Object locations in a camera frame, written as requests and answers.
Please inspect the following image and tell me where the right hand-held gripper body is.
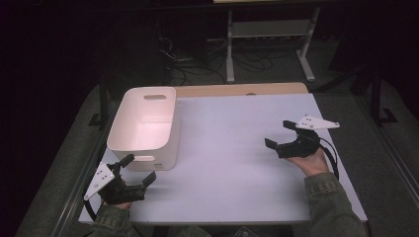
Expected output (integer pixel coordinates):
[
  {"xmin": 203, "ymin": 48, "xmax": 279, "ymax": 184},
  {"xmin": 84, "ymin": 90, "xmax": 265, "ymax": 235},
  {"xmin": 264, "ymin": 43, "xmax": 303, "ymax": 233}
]
[{"xmin": 276, "ymin": 114, "xmax": 341, "ymax": 160}]

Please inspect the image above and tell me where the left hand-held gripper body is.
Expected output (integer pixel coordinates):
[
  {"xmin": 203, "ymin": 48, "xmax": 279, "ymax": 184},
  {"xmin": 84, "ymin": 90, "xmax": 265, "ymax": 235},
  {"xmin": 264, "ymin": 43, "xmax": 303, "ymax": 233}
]
[{"xmin": 82, "ymin": 161, "xmax": 146, "ymax": 206}]

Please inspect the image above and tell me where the white plastic basket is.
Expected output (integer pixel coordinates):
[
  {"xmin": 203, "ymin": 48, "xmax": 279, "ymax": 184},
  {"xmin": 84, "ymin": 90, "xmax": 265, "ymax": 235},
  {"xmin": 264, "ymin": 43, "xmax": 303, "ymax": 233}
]
[{"xmin": 106, "ymin": 86, "xmax": 182, "ymax": 172}]

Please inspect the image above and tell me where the person's left hand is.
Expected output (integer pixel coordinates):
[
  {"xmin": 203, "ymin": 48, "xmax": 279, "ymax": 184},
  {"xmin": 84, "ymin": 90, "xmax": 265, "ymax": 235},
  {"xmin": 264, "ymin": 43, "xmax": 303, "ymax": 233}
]
[{"xmin": 105, "ymin": 200, "xmax": 132, "ymax": 211}]

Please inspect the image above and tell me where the person's right hand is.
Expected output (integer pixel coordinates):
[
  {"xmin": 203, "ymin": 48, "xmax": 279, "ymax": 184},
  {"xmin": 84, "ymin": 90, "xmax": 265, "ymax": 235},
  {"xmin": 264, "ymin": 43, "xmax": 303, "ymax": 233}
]
[{"xmin": 286, "ymin": 147, "xmax": 330, "ymax": 178}]

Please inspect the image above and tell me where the white board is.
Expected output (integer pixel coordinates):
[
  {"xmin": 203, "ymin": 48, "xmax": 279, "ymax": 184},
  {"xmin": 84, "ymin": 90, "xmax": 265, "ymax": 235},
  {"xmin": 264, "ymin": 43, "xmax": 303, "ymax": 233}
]
[{"xmin": 78, "ymin": 93, "xmax": 369, "ymax": 225}]

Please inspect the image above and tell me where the black stand leg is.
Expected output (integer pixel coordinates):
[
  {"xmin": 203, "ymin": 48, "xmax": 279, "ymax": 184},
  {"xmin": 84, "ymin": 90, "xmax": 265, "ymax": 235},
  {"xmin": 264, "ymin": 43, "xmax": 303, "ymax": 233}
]
[
  {"xmin": 370, "ymin": 65, "xmax": 399, "ymax": 126},
  {"xmin": 88, "ymin": 73, "xmax": 112, "ymax": 129}
]

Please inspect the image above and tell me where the wooden table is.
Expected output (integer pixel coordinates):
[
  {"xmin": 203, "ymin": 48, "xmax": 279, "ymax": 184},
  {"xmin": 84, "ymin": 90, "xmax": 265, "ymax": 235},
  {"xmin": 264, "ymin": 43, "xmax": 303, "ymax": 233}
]
[{"xmin": 174, "ymin": 82, "xmax": 309, "ymax": 99}]

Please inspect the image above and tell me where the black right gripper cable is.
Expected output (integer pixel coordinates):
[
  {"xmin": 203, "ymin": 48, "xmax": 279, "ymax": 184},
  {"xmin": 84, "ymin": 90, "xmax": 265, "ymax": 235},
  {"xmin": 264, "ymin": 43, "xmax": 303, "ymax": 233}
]
[{"xmin": 317, "ymin": 136, "xmax": 340, "ymax": 182}]

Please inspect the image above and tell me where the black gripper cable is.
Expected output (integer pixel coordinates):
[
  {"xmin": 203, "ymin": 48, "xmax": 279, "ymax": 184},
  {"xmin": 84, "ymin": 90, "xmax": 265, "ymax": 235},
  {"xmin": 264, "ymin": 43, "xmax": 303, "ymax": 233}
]
[
  {"xmin": 82, "ymin": 198, "xmax": 100, "ymax": 222},
  {"xmin": 317, "ymin": 136, "xmax": 340, "ymax": 182}
]

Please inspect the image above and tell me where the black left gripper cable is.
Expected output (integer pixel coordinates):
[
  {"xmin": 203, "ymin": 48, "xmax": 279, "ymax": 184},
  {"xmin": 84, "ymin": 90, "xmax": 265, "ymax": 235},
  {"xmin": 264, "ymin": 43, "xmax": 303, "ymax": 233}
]
[{"xmin": 82, "ymin": 198, "xmax": 100, "ymax": 222}]

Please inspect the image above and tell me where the metal frame rail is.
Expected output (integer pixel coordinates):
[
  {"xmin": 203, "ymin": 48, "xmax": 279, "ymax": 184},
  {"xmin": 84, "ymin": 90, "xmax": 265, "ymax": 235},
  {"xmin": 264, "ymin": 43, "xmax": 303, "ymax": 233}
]
[
  {"xmin": 48, "ymin": 98, "xmax": 115, "ymax": 237},
  {"xmin": 359, "ymin": 95, "xmax": 419, "ymax": 205}
]

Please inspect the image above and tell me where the white metal desk frame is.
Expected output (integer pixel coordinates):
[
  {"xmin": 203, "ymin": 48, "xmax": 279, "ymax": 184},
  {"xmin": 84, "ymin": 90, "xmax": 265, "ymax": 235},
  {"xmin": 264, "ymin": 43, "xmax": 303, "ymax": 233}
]
[{"xmin": 212, "ymin": 0, "xmax": 322, "ymax": 84}]

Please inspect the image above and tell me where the tangle of black floor cables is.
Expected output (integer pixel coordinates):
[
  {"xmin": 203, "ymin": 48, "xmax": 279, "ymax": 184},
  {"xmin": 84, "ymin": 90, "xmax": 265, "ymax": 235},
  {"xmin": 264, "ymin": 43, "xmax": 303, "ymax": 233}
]
[{"xmin": 157, "ymin": 36, "xmax": 275, "ymax": 87}]

